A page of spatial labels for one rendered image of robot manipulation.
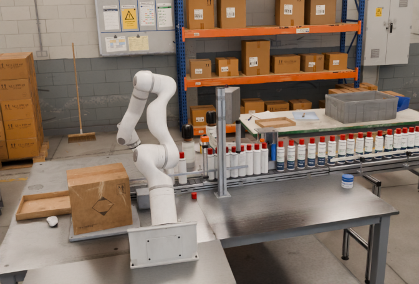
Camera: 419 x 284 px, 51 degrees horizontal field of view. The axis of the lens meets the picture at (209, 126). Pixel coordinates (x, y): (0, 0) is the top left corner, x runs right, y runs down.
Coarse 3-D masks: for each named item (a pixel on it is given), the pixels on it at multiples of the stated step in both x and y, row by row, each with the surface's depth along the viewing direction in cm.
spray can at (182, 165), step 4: (180, 152) 270; (180, 156) 269; (184, 156) 271; (180, 160) 269; (184, 160) 270; (180, 164) 270; (184, 164) 270; (180, 168) 271; (184, 168) 271; (180, 172) 272; (180, 176) 272; (184, 176) 272; (180, 180) 273; (184, 180) 273; (184, 184) 274
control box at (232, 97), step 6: (228, 90) 256; (234, 90) 256; (228, 96) 251; (234, 96) 256; (228, 102) 252; (234, 102) 257; (228, 108) 253; (234, 108) 257; (228, 114) 254; (234, 114) 258; (228, 120) 255; (234, 120) 259
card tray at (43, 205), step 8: (48, 192) 270; (56, 192) 271; (64, 192) 272; (24, 200) 267; (32, 200) 268; (40, 200) 267; (48, 200) 267; (56, 200) 267; (64, 200) 266; (24, 208) 257; (32, 208) 257; (40, 208) 256; (48, 208) 256; (56, 208) 256; (64, 208) 249; (16, 216) 243; (24, 216) 244; (32, 216) 245; (40, 216) 246; (48, 216) 247
